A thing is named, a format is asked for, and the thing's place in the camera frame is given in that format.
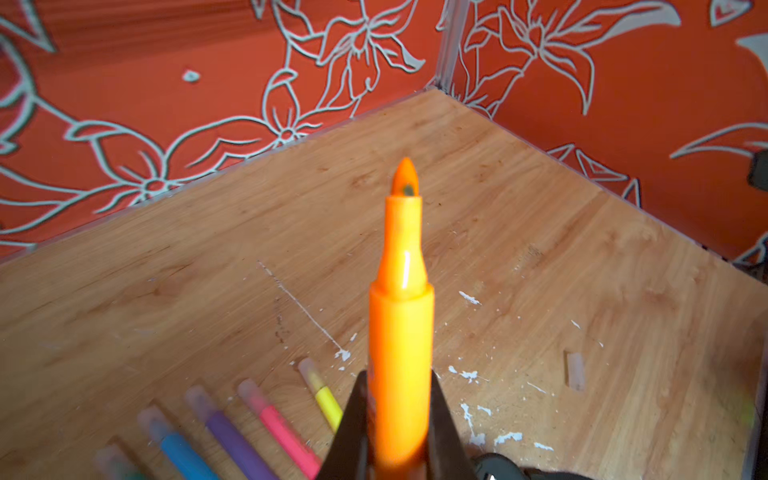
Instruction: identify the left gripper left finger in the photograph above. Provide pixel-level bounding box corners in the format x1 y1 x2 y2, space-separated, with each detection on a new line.
316 370 369 480

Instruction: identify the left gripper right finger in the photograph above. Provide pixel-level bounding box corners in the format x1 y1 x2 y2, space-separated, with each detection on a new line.
427 372 476 480

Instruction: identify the pink marker pen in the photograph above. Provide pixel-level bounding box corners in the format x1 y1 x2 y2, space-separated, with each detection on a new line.
237 379 321 479

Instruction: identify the yellow highlighter pen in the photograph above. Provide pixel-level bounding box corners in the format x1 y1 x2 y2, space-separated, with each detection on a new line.
298 358 343 433

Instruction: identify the purple marker pen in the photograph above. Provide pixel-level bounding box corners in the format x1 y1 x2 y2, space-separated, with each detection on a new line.
184 385 278 480

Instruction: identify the blue marker pen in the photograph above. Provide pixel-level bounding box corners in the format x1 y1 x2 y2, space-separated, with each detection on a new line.
137 406 219 480

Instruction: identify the orange highlighter pen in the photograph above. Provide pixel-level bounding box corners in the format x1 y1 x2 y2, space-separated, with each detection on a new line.
367 158 435 479

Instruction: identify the green marker pen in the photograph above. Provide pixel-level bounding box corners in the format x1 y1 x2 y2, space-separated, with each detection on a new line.
94 444 148 480

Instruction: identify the clear pen cap right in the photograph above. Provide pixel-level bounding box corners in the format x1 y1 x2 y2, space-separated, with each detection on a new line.
566 352 586 392

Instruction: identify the black tape measure on table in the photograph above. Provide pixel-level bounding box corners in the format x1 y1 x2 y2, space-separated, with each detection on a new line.
472 453 591 480

